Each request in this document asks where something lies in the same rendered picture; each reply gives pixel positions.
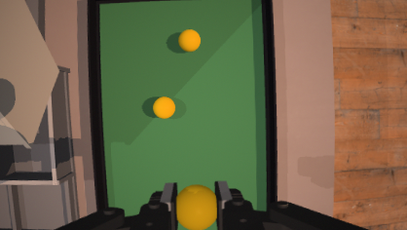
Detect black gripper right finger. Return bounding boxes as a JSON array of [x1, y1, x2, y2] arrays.
[[214, 181, 369, 230]]

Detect orange ball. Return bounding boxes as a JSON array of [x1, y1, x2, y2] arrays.
[[176, 184, 217, 230], [178, 29, 201, 52], [153, 96, 175, 119]]

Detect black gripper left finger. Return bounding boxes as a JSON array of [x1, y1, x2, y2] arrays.
[[55, 182, 178, 230]]

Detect green tray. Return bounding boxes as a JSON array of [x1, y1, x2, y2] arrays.
[[88, 0, 278, 216]]

